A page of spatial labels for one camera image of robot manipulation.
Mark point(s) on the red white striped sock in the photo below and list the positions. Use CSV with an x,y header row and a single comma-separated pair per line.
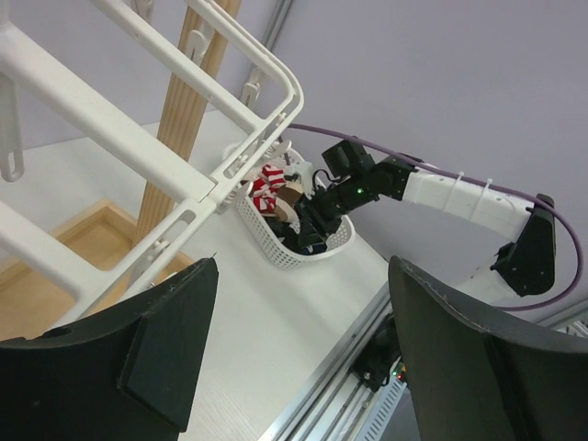
x,y
264,193

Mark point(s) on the wooden hanger rack stand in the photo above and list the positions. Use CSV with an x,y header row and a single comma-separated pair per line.
x,y
104,232

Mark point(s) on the white perforated sock basket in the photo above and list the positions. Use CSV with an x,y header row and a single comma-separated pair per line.
x,y
282,155

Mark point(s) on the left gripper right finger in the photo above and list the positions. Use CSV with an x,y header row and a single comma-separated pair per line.
x,y
478,373

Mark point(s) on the beige brown sock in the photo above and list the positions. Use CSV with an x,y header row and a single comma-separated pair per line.
x,y
286,199

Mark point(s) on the white plastic clip hanger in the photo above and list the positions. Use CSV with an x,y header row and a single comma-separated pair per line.
x,y
25,64

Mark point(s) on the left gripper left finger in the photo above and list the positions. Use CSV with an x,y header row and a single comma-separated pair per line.
x,y
128,372

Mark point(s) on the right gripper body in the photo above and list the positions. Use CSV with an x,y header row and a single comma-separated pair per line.
x,y
319,217

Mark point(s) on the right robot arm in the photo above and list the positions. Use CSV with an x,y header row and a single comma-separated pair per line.
x,y
523,267

